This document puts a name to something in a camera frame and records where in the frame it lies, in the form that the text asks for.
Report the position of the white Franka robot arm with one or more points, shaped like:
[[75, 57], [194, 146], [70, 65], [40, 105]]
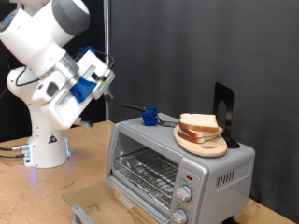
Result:
[[46, 146]]

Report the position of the spatula with blue grip block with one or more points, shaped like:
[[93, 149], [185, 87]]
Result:
[[150, 117]]

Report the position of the thick white bread slice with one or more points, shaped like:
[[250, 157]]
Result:
[[199, 121]]

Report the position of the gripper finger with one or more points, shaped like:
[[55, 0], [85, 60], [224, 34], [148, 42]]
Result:
[[108, 95], [86, 124]]

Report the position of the silver oven temperature knob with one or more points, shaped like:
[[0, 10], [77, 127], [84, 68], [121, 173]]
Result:
[[184, 193]]

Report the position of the red oven indicator light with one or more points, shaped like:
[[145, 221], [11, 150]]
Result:
[[189, 178]]

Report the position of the silver toaster oven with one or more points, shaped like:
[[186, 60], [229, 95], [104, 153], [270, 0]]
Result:
[[224, 161]]

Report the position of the black metal bookend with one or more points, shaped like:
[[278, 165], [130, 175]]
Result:
[[229, 102]]

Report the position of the grey backdrop fabric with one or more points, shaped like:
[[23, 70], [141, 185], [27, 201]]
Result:
[[202, 46]]

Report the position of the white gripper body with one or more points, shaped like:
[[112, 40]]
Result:
[[59, 109]]

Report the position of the oval wooden cutting board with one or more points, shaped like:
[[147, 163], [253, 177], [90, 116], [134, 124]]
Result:
[[205, 150]]

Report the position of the vertical metal pole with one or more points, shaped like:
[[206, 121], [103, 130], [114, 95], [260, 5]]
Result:
[[106, 31]]

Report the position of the silver oven timer knob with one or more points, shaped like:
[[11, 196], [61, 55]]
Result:
[[179, 216]]

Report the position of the black curtain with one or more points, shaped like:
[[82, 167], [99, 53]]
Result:
[[98, 31]]

